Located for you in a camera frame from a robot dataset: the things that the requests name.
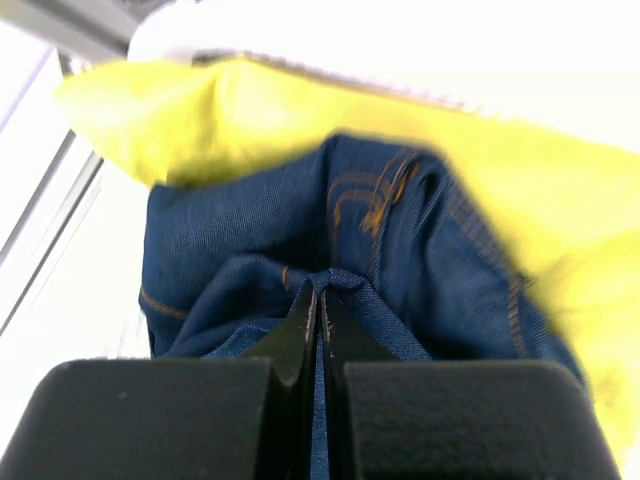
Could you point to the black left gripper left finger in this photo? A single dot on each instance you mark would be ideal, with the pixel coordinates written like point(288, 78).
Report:
point(247, 417)

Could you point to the white plastic basket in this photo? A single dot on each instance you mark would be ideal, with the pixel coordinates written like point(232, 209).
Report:
point(185, 31)

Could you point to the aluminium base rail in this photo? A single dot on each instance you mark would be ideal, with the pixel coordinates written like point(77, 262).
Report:
point(45, 169)

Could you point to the dark blue denim trousers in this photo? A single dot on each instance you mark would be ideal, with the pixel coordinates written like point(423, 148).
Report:
point(384, 227)

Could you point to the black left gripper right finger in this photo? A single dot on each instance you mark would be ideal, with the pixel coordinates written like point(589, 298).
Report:
point(394, 419)

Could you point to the lime green trousers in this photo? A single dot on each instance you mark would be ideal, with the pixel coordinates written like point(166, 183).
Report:
point(565, 209)

